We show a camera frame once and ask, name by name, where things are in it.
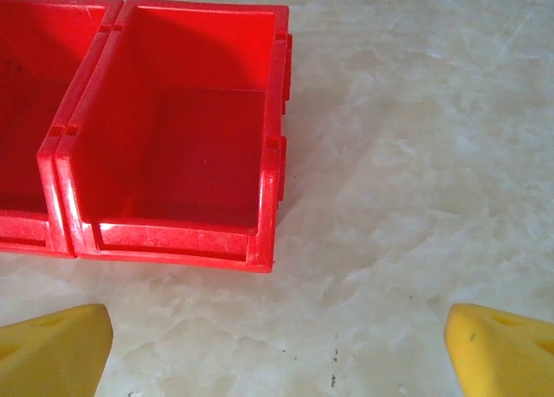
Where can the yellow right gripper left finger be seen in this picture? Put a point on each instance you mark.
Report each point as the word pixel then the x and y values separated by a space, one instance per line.
pixel 52 354

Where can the red plastic bin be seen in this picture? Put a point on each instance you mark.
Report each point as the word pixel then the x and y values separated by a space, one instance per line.
pixel 30 111
pixel 182 155

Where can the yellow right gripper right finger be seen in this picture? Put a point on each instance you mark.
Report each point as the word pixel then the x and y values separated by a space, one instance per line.
pixel 502 358

